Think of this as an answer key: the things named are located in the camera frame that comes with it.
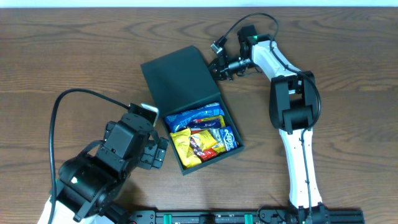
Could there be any blue Eclipse mint box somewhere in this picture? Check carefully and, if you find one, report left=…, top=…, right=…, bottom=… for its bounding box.
left=220, top=126, right=238, bottom=151

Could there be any dark blue snack bar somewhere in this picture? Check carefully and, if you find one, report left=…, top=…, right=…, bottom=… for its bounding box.
left=187, top=119, right=223, bottom=129

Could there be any yellow Hacks candy bag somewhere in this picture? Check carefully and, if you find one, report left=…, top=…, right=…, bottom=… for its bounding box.
left=202, top=115, right=226, bottom=154

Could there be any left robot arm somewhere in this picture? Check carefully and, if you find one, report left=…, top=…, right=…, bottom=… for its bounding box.
left=39, top=109, right=169, bottom=223

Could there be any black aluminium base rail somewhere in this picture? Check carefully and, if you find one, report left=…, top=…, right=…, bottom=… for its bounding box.
left=102, top=203, right=365, bottom=224

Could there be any blue snack bar wrapper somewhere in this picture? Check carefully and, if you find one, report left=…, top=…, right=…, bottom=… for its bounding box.
left=164, top=103, right=225, bottom=133

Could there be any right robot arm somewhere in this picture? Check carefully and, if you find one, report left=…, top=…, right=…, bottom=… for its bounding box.
left=208, top=26, right=329, bottom=223

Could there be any yellow snack packet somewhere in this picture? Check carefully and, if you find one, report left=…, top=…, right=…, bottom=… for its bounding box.
left=170, top=128, right=201, bottom=169
left=191, top=130, right=218, bottom=151

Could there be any red candy bag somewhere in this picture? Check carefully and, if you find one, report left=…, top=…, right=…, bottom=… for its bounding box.
left=190, top=130, right=217, bottom=161

